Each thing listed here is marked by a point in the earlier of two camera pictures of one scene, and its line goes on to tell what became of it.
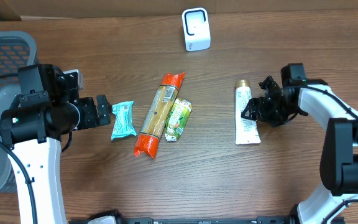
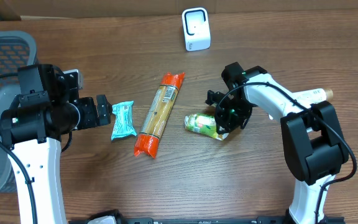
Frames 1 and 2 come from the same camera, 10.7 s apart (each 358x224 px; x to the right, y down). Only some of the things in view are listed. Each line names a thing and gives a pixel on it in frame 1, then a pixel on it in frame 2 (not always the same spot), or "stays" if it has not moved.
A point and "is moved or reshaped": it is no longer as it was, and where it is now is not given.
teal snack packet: (123, 125) stays
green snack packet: (177, 120) to (204, 124)
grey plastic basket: (2, 53) stays
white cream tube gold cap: (246, 129) is moved or reshaped
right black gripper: (260, 110) to (231, 124)
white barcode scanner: (196, 28) stays
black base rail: (257, 220) stays
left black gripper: (93, 118) stays
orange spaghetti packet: (160, 109) stays
